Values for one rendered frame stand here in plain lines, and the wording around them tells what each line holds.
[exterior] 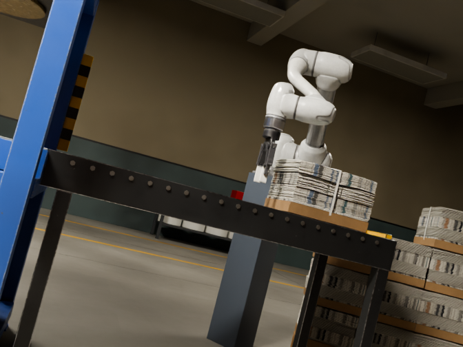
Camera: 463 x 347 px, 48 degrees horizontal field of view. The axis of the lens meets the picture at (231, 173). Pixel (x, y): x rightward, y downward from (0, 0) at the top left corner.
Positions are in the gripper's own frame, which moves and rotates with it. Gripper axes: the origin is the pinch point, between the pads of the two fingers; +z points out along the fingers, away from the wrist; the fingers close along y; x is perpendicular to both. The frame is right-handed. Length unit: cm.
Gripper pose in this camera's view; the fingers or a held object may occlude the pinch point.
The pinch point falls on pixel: (261, 175)
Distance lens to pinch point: 221.7
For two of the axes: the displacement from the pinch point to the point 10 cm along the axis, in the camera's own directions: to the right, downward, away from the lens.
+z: -2.5, 9.7, -0.7
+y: -2.9, -0.1, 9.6
